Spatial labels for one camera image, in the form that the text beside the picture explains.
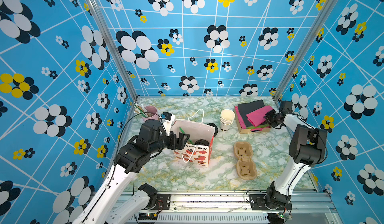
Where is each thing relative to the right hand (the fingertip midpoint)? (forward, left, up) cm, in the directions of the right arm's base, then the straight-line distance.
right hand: (266, 116), depth 100 cm
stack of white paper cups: (-9, +29, +8) cm, 31 cm away
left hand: (-28, +53, +23) cm, 64 cm away
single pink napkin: (0, +5, -2) cm, 6 cm away
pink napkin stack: (-6, +16, -2) cm, 18 cm away
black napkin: (+9, +10, -2) cm, 13 cm away
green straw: (-19, +54, +9) cm, 58 cm away
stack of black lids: (-8, +34, -4) cm, 35 cm away
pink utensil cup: (-2, +75, +9) cm, 76 cm away
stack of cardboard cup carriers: (-33, +19, -4) cm, 38 cm away
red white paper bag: (-32, +46, +17) cm, 59 cm away
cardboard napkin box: (-10, +16, -3) cm, 19 cm away
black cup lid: (-24, +44, +9) cm, 51 cm away
